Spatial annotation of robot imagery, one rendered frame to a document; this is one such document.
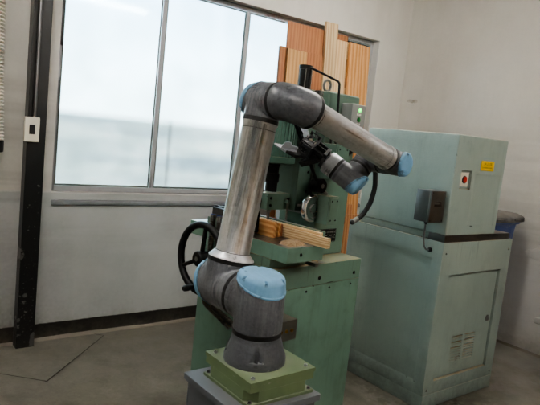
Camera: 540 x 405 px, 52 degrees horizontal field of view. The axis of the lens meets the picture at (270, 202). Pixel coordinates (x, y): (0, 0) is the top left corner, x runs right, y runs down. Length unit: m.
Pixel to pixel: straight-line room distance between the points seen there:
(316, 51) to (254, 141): 2.50
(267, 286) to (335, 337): 1.00
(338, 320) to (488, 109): 2.43
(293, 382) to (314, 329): 0.74
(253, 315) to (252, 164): 0.46
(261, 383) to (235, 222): 0.49
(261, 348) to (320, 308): 0.79
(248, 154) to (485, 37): 3.14
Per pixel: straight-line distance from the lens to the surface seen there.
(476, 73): 4.60
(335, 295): 2.49
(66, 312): 3.56
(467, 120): 4.58
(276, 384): 1.69
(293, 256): 2.12
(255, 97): 1.77
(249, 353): 1.68
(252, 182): 1.75
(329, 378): 2.65
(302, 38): 4.13
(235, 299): 1.68
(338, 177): 2.11
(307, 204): 2.34
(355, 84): 4.40
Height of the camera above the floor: 1.31
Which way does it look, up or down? 7 degrees down
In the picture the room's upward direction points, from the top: 6 degrees clockwise
